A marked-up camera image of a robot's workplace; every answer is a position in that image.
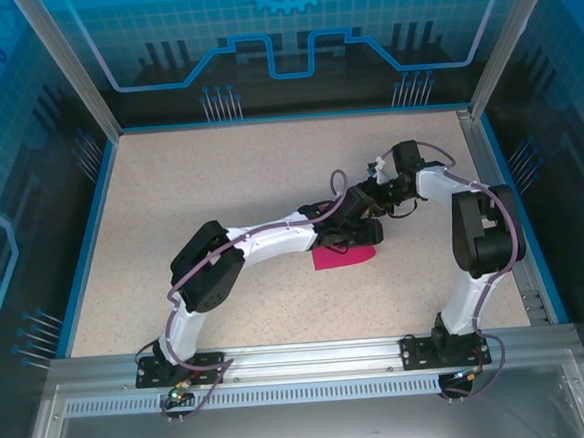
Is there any pink paper sheet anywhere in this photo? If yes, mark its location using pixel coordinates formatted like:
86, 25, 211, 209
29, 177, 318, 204
311, 242, 380, 273

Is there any steel tray panel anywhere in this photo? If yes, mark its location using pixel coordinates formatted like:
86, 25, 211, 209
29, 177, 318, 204
12, 348, 584, 438

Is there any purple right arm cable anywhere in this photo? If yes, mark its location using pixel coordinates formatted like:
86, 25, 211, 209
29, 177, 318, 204
413, 133, 531, 404

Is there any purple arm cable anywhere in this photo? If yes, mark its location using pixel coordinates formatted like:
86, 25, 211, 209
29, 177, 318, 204
143, 168, 367, 428
413, 133, 531, 404

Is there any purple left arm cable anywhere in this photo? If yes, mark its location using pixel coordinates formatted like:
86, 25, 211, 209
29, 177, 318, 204
143, 168, 367, 428

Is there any aluminium side rail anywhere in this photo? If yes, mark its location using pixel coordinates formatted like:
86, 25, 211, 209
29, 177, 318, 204
457, 104, 554, 331

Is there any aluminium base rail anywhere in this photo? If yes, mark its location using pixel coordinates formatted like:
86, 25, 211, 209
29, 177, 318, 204
48, 322, 584, 397

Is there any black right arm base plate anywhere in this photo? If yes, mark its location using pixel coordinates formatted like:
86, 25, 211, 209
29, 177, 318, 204
398, 329, 493, 372

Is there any slotted grey cable duct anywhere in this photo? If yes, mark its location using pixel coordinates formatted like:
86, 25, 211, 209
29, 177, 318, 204
63, 367, 550, 421

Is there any cable connector with green light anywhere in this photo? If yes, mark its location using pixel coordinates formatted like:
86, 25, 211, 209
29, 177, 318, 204
450, 365, 487, 385
166, 378, 195, 405

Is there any aluminium frame post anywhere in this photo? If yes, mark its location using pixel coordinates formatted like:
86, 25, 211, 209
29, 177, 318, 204
10, 0, 125, 147
461, 0, 569, 117

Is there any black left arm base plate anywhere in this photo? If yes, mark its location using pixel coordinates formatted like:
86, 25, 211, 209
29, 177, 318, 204
134, 351, 228, 390

